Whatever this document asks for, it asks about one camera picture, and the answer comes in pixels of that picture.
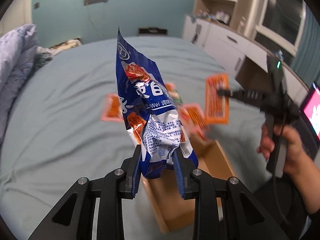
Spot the orange snack packet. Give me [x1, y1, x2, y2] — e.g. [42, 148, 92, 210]
[204, 73, 229, 124]

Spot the blue white snack bag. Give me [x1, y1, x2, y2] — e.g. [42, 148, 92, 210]
[116, 34, 199, 179]

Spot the right hand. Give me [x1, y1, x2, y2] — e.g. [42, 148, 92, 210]
[257, 124, 318, 176]

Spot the laptop with pink screen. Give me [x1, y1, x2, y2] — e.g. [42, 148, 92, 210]
[299, 82, 320, 160]

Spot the cardboard box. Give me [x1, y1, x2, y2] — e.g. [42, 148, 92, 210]
[142, 135, 236, 233]

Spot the right pink snack packet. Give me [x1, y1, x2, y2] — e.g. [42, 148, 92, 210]
[178, 103, 209, 140]

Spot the pink snack packet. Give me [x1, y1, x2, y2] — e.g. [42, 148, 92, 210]
[178, 103, 209, 140]
[101, 93, 123, 122]

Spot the white cabinet unit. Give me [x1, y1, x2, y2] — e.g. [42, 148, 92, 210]
[182, 0, 308, 102]

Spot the light blue bed sheet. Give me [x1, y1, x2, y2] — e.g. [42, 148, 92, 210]
[1, 37, 271, 239]

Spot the purple floral duvet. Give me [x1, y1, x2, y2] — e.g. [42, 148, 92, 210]
[1, 24, 39, 141]

